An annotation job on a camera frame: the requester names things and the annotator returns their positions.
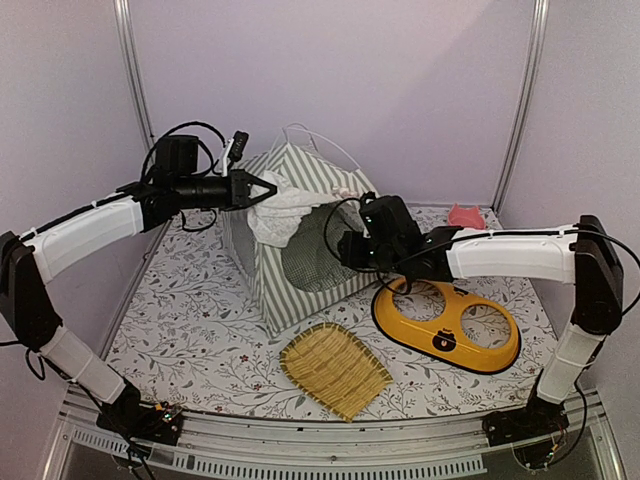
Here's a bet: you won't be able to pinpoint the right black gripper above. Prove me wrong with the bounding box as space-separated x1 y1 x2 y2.
336 229 405 275

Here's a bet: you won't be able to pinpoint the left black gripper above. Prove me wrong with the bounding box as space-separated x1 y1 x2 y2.
175 167 276 211

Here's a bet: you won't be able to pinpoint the striped green white pet tent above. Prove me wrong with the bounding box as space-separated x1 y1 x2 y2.
221 123 376 338

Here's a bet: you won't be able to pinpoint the checkered grey cushion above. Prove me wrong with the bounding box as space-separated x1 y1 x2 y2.
280 202 373 293

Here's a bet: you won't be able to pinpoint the pink cat-ear pet bowl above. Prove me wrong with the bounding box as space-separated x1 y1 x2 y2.
447 203 486 230

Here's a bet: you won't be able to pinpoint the yellow double bowl holder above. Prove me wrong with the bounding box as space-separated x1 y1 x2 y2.
371 282 522 375

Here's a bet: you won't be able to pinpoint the woven bamboo tray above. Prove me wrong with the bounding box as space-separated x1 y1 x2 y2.
279 322 393 423

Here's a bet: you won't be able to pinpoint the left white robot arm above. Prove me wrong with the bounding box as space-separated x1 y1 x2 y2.
1 131 277 434

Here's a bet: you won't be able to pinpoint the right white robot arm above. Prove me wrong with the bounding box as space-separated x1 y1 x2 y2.
337 193 628 436

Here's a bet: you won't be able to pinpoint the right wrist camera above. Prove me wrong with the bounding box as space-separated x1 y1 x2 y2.
359 191 377 238

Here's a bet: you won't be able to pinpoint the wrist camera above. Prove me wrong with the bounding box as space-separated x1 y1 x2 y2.
220 131 249 177
359 191 377 238

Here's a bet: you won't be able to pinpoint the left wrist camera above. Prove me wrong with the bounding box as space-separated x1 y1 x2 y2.
220 131 249 177

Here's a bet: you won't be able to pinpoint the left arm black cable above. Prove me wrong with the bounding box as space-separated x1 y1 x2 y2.
141 121 229 181

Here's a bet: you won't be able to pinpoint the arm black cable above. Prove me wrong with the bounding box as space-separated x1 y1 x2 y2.
322 197 640 317
141 121 229 181

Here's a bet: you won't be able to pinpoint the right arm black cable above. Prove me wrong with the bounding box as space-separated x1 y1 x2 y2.
322 197 640 317

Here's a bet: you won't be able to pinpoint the left aluminium frame post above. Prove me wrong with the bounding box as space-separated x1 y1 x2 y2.
113 0 156 154

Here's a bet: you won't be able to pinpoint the aluminium frame post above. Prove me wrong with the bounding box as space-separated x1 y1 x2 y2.
491 0 550 215
113 0 156 154

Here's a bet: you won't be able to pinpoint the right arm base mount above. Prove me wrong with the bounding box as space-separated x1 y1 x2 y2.
482 393 569 470

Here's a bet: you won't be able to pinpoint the right aluminium frame post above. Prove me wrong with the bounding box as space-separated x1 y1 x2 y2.
491 0 550 215

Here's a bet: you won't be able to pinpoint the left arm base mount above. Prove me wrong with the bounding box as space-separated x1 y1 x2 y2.
96 380 184 446

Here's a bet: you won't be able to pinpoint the front aluminium rail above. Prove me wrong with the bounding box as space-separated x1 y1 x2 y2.
43 389 627 479

